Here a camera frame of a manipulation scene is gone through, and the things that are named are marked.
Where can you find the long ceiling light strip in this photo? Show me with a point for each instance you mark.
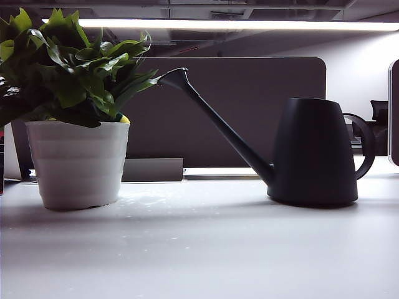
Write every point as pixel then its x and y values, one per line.
pixel 218 24

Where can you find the grey partition base bracket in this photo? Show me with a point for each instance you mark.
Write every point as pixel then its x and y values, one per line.
pixel 152 169

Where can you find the yellow tag in pot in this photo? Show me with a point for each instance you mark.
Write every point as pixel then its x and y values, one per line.
pixel 125 119

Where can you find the white ribbed plant pot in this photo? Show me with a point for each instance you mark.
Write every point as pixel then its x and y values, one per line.
pixel 78 165

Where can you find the white upright board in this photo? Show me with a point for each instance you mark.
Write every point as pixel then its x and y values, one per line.
pixel 12 155

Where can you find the dark board stand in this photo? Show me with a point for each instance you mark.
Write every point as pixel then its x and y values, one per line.
pixel 25 149

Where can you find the dark monitor panel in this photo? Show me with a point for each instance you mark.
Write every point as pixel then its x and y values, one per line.
pixel 233 118

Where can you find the dark grey watering can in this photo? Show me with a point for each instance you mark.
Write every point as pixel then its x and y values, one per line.
pixel 311 149

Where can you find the green leafy plant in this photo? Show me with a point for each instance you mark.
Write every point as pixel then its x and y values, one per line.
pixel 71 87

